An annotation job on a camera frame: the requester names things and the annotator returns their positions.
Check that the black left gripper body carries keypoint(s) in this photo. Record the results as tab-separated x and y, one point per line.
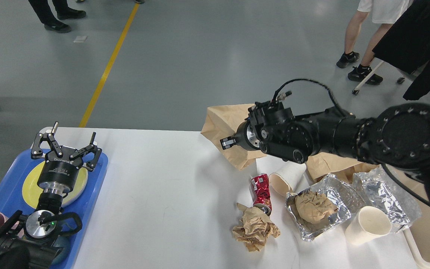
60	170

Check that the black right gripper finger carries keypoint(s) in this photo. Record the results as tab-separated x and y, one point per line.
229	142

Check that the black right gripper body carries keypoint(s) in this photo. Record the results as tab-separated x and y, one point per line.
246	137

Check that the brown paper bag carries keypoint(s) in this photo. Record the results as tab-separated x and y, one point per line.
223	121
343	167

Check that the yellow plastic plate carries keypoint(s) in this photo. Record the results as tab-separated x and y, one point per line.
30	190

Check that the dark teal mug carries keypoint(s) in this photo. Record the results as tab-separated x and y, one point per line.
63	244

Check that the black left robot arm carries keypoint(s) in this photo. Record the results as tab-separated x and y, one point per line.
29	241

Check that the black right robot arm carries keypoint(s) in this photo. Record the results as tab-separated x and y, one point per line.
399	136

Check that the pink round plate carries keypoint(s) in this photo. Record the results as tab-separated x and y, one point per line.
78	188

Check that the crushed red soda can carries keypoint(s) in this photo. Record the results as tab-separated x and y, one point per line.
259	187

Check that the blue plastic tray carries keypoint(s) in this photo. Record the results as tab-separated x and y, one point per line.
11	198

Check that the white paper cup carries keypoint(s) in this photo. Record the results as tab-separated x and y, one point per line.
369	224
286	178

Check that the crumpled brown paper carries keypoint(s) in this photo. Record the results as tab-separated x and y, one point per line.
255	228

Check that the crumpled paper ball in foil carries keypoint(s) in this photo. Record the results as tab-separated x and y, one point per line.
314	206

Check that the aluminium foil tray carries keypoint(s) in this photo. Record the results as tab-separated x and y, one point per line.
342	195

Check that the crumpled aluminium foil sheet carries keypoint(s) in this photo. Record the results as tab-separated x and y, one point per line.
378	190

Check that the black jacket on chair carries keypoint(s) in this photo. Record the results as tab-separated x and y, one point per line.
406	46

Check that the beige plastic bin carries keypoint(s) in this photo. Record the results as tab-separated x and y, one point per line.
418	238

